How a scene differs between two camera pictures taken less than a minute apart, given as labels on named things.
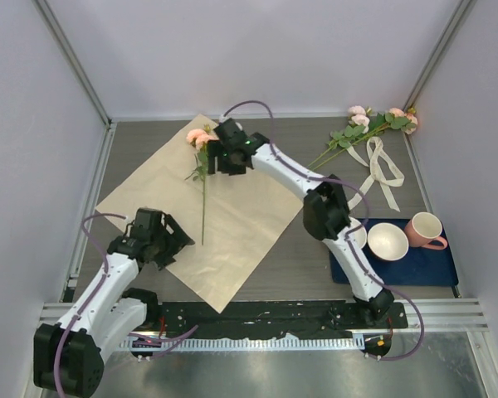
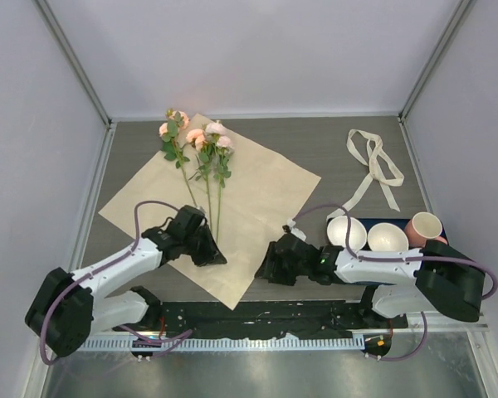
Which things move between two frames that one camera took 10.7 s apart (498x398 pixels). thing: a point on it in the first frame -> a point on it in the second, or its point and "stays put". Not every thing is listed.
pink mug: [424, 230] stays put
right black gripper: [216, 148] -> [277, 275]
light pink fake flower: [340, 139] -> [223, 171]
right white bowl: [388, 241] stays put
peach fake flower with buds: [395, 118] -> [177, 120]
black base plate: [256, 320] stays put
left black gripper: [178, 237] -> [212, 254]
